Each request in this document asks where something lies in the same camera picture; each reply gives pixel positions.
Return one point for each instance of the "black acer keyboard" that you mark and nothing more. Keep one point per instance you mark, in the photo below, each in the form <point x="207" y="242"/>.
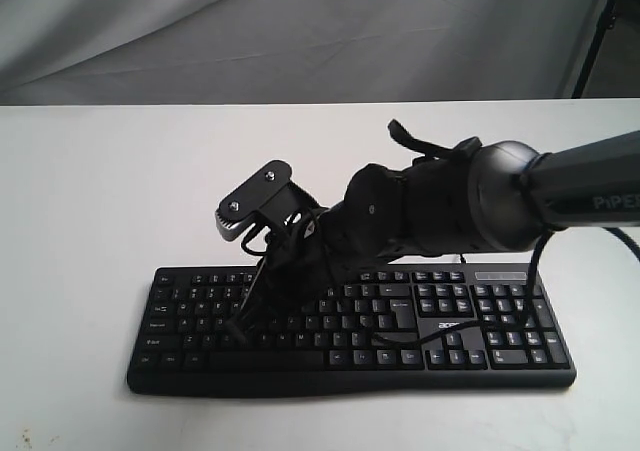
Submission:
<point x="402" y="327"/>

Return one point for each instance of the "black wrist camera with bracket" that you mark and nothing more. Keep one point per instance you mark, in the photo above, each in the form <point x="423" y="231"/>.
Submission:
<point x="266" y="199"/>

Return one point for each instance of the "black metal stand pole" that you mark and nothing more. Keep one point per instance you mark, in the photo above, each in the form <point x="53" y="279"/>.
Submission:
<point x="610" y="68"/>

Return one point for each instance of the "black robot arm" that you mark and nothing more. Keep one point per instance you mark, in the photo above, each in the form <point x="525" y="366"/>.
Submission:
<point x="471" y="198"/>

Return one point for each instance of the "grey backdrop cloth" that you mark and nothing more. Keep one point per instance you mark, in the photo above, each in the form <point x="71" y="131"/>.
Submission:
<point x="98" y="52"/>

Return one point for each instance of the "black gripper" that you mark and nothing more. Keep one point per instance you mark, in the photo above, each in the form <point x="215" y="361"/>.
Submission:
<point x="319" y="255"/>

